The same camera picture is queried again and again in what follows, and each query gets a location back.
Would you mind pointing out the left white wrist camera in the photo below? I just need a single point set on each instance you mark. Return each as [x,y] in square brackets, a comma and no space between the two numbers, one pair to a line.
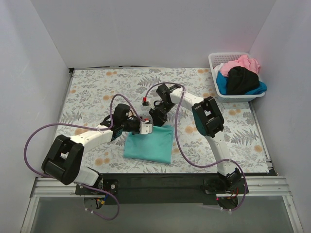
[146,126]

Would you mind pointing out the pink t shirt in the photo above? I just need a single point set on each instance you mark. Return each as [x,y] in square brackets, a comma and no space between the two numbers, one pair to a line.
[243,61]

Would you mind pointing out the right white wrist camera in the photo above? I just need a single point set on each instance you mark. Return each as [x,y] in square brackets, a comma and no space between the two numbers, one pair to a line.
[145,102]

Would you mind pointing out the floral table cloth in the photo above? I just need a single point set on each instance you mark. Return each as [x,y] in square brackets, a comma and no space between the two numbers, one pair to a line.
[92,91]

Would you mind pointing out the blue t shirt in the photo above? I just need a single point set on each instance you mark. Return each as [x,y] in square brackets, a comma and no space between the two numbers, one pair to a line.
[222,86]

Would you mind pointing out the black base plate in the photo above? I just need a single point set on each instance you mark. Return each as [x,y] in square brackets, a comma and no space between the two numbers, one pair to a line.
[158,188]

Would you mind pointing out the white plastic laundry basket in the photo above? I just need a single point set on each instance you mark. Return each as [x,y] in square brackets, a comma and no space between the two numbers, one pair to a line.
[217,58]

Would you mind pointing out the aluminium frame rail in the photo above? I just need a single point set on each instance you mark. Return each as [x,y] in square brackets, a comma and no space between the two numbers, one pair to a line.
[257,186]

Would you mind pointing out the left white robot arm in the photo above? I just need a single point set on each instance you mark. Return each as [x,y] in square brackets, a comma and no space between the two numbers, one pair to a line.
[64,159]

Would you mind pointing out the black t shirt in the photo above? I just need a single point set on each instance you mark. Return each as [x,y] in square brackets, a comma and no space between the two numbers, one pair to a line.
[241,80]

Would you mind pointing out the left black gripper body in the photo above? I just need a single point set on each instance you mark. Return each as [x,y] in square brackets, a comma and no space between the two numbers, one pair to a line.
[135,125]

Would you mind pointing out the teal t shirt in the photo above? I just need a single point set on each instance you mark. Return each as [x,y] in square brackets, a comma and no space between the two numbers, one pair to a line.
[153,147]

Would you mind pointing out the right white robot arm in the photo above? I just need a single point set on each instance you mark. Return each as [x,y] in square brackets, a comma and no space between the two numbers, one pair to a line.
[209,123]

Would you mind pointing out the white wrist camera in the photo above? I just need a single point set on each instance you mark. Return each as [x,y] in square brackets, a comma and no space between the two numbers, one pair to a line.
[146,126]
[145,102]

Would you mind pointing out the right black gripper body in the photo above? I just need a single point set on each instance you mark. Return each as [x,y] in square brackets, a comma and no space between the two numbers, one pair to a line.
[157,116]

